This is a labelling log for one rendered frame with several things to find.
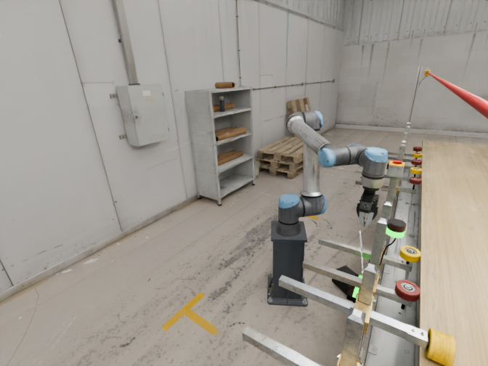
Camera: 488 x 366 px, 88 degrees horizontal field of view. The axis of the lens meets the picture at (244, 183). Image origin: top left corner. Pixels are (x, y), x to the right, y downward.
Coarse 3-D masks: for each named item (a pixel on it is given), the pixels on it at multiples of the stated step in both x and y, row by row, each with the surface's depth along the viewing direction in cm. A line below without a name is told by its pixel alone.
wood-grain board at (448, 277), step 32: (448, 160) 227; (480, 160) 223; (448, 192) 169; (480, 192) 167; (448, 224) 134; (480, 224) 133; (448, 256) 111; (480, 256) 110; (448, 288) 95; (480, 288) 95; (448, 320) 83; (480, 320) 83; (480, 352) 73
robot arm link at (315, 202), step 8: (304, 112) 167; (312, 112) 167; (304, 120) 164; (312, 120) 165; (320, 120) 166; (312, 128) 167; (304, 144) 173; (304, 152) 174; (312, 152) 171; (304, 160) 176; (312, 160) 172; (304, 168) 177; (312, 168) 174; (304, 176) 179; (312, 176) 175; (304, 184) 180; (312, 184) 176; (304, 192) 181; (312, 192) 178; (320, 192) 180; (304, 200) 179; (312, 200) 177; (320, 200) 179; (312, 208) 178; (320, 208) 179; (304, 216) 183
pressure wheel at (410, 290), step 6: (396, 282) 98; (402, 282) 98; (408, 282) 98; (396, 288) 97; (402, 288) 95; (408, 288) 95; (414, 288) 95; (396, 294) 97; (402, 294) 94; (408, 294) 93; (414, 294) 93; (408, 300) 94; (414, 300) 93; (402, 306) 99
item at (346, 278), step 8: (304, 264) 118; (312, 264) 116; (320, 264) 116; (320, 272) 114; (328, 272) 112; (336, 272) 111; (344, 272) 111; (344, 280) 109; (352, 280) 107; (360, 280) 106; (376, 288) 102; (384, 288) 102; (384, 296) 101; (392, 296) 99; (408, 304) 97
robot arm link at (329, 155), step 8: (288, 120) 161; (296, 120) 158; (288, 128) 162; (296, 128) 152; (304, 128) 145; (304, 136) 141; (312, 136) 135; (320, 136) 134; (312, 144) 132; (320, 144) 126; (328, 144) 123; (320, 152) 121; (328, 152) 116; (336, 152) 117; (344, 152) 117; (320, 160) 122; (328, 160) 116; (336, 160) 117; (344, 160) 118
